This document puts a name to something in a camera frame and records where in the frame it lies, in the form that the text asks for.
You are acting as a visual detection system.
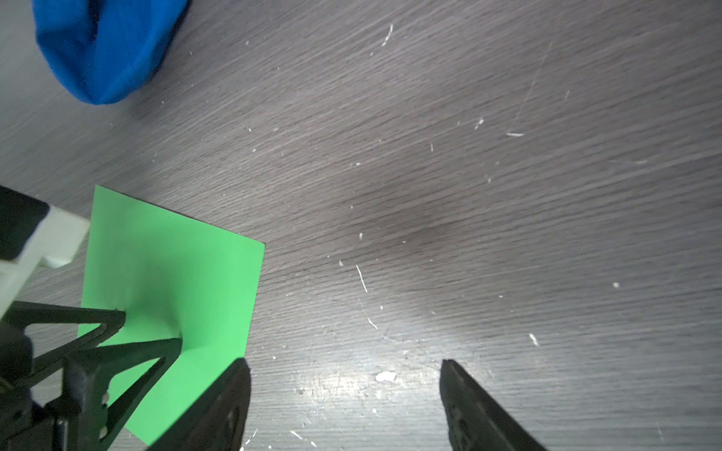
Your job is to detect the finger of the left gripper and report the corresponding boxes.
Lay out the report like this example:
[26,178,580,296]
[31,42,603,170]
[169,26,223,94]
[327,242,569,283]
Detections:
[44,336,184,451]
[1,301,126,387]

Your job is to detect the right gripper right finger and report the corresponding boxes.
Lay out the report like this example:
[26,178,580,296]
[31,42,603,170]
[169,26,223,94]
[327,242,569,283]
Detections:
[439,359,545,451]

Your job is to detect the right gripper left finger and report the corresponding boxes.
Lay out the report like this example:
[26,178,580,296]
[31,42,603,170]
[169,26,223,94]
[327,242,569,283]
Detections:
[150,358,251,451]

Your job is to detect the green square paper sheet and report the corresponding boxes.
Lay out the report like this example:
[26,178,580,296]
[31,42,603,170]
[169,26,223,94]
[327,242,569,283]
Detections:
[82,186,265,445]

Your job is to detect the blue crumpled cloth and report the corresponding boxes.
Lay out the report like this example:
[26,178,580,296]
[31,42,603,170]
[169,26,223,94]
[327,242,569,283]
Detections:
[32,0,191,105]

